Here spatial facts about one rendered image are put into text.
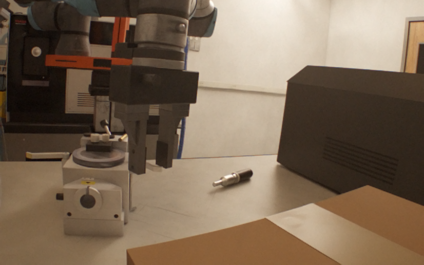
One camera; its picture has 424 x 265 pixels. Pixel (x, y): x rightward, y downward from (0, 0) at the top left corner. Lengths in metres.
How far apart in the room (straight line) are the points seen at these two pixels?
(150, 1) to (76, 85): 1.67
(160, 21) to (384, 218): 0.33
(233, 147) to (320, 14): 2.43
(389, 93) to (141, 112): 0.48
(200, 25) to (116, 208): 0.76
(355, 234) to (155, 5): 0.34
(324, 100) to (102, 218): 0.56
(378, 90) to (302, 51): 3.76
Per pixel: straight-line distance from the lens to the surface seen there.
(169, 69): 0.41
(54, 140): 2.03
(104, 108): 1.12
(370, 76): 0.70
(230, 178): 0.65
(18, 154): 2.09
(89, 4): 0.55
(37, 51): 2.04
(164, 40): 0.39
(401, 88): 0.65
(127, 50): 0.44
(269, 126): 4.12
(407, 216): 0.24
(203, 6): 1.01
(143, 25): 0.40
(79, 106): 2.05
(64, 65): 1.18
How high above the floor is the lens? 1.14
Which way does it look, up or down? 10 degrees down
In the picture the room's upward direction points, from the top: 6 degrees clockwise
